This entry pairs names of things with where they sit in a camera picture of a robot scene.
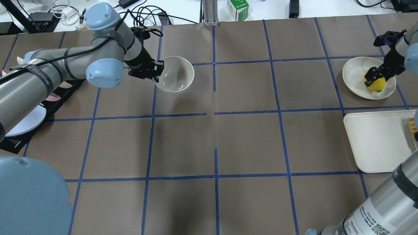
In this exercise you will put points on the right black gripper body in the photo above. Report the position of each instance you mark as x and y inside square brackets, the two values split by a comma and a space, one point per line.
[390, 62]

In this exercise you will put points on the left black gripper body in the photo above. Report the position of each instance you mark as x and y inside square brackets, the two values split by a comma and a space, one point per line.
[141, 61]

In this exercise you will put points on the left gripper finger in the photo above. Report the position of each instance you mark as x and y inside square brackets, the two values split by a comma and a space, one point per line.
[154, 77]
[158, 66]

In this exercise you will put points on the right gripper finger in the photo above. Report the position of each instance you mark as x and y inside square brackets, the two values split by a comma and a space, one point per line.
[372, 74]
[380, 81]

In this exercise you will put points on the yellow lemon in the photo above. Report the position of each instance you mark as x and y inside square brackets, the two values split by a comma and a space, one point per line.
[371, 86]

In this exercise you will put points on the white ceramic bowl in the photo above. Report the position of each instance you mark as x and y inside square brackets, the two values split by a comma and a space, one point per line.
[177, 76]

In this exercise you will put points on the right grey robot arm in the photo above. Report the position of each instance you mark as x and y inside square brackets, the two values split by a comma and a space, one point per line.
[392, 208]

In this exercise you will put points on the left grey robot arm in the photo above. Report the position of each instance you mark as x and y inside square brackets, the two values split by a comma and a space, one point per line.
[34, 196]

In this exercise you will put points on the cream round plate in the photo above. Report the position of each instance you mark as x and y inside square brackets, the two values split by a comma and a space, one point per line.
[353, 77]

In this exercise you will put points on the sliced yellow bread loaf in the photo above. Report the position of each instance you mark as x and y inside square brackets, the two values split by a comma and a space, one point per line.
[413, 131]

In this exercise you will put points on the cream rectangular tray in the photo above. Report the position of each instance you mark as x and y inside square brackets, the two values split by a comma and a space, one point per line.
[380, 141]

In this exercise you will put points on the pink plate in rack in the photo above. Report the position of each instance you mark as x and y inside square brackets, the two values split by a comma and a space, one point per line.
[51, 98]

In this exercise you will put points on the green white carton box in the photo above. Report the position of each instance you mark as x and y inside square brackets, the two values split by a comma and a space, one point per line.
[239, 9]

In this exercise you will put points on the black power adapter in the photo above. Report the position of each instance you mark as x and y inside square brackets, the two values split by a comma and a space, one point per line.
[293, 9]

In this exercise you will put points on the light blue plate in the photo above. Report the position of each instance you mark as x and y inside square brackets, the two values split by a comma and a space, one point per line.
[29, 123]

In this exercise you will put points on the white plate in rack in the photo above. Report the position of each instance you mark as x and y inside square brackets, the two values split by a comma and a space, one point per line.
[21, 61]

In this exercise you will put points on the black dish rack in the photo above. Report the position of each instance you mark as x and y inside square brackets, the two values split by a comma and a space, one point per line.
[15, 143]

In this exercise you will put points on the aluminium frame post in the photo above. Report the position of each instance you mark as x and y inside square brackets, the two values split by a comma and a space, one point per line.
[209, 13]

